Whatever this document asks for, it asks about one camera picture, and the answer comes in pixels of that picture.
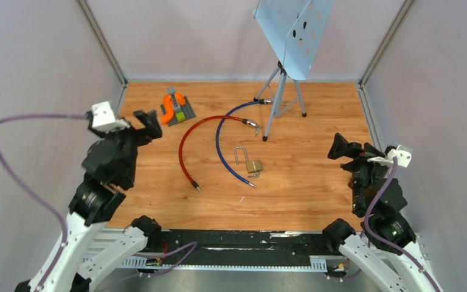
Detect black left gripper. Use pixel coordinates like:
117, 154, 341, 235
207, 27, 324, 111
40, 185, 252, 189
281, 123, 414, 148
92, 108, 164, 183

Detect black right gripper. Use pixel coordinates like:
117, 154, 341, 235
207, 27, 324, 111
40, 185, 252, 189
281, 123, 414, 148
325, 133, 391, 212

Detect small silver keys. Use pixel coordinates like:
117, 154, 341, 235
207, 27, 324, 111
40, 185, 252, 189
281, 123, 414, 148
248, 172, 261, 178
255, 125, 262, 137

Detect blue cable lock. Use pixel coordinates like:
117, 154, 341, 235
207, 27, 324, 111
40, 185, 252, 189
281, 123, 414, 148
215, 99, 272, 188

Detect brass padlock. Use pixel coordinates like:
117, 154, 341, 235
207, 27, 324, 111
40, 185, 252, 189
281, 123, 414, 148
234, 146, 263, 174

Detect red cable lock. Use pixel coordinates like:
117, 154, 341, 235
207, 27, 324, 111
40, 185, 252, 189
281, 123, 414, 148
178, 114, 263, 192

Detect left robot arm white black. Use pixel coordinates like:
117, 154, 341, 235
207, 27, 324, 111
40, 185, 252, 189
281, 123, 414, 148
15, 109, 162, 291

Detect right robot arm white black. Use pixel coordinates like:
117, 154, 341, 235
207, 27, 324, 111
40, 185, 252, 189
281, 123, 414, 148
322, 133, 442, 291

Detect orange grey toy block build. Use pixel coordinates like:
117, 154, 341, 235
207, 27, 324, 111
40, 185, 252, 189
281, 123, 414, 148
161, 86, 196, 127

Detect light blue music stand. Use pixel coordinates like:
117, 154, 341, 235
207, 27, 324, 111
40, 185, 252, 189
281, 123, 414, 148
253, 0, 334, 142

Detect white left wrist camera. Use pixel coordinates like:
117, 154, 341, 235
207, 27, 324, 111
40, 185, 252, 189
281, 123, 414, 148
89, 101, 131, 133

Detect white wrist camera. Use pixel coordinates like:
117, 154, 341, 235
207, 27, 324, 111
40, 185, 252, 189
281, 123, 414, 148
367, 144, 412, 168
89, 101, 131, 133

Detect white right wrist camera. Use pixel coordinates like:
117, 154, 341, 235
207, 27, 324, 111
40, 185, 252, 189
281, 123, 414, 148
367, 144, 412, 168

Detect white slotted cable duct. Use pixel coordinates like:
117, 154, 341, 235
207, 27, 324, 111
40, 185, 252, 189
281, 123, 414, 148
120, 257, 328, 273

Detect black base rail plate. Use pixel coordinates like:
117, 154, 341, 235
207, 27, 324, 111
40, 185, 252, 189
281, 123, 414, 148
144, 229, 347, 267

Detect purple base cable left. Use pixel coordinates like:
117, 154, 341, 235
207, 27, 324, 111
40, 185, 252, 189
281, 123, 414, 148
134, 242, 199, 278

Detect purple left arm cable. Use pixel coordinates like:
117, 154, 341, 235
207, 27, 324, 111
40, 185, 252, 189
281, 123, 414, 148
0, 114, 93, 291

